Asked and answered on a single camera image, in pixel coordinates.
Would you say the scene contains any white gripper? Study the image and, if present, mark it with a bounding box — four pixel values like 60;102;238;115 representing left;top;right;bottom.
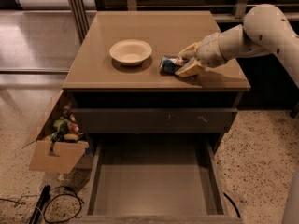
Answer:
175;33;227;77

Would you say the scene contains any blue redbull can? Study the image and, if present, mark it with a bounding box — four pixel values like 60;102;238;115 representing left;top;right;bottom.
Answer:
160;55;189;75

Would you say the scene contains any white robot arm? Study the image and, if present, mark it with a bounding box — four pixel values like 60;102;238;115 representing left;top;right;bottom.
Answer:
175;4;299;86

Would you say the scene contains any grey drawer cabinet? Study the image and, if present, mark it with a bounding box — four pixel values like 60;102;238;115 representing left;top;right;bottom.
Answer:
62;10;251;154

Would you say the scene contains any closed grey top drawer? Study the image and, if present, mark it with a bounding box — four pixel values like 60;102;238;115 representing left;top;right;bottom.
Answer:
74;108;237;134

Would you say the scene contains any open grey middle drawer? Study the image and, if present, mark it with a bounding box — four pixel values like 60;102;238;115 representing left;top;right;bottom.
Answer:
70;134;243;224

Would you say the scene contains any white paper bowl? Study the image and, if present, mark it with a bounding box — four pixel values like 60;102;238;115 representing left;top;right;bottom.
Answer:
109;39;152;66

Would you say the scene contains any red packet in box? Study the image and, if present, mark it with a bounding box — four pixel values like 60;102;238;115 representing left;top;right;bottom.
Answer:
67;122;81;134

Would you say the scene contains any green item in box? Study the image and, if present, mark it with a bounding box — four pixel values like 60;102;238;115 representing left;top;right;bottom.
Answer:
53;119;68;133

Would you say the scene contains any yellow banana in box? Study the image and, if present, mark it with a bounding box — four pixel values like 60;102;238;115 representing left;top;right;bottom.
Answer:
64;133;80;142

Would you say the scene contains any cardboard box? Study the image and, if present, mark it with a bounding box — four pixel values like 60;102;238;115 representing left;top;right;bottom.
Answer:
23;91;93;174

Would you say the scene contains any black bar on floor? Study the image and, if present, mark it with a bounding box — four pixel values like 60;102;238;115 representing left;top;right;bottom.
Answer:
27;185;50;224

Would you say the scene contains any metal window frame post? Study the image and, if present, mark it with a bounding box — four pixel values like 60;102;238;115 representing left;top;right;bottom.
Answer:
68;0;89;43

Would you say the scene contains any black cable right floor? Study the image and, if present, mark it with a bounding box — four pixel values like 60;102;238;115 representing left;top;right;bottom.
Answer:
223;192;242;219

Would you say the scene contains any black cable floor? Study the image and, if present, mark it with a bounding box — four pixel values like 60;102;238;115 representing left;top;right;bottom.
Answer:
223;192;242;219
0;185;86;224

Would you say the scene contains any black cable left floor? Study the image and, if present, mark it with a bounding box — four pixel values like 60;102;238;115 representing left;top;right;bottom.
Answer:
0;185;86;224

